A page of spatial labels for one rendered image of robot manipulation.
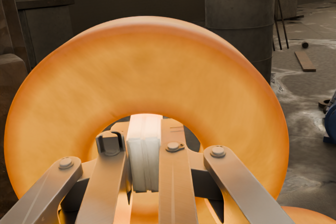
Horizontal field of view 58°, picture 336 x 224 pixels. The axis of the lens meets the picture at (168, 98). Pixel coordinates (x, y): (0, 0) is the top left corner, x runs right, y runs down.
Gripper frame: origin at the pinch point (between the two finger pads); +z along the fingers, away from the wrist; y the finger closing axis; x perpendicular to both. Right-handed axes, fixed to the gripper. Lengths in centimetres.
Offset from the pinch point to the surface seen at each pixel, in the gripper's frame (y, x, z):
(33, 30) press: -167, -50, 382
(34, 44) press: -169, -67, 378
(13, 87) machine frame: -15.7, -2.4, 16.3
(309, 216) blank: 9.9, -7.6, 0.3
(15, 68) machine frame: -15.1, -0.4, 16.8
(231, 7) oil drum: 54, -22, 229
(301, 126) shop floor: 87, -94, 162
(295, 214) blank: 9.0, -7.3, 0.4
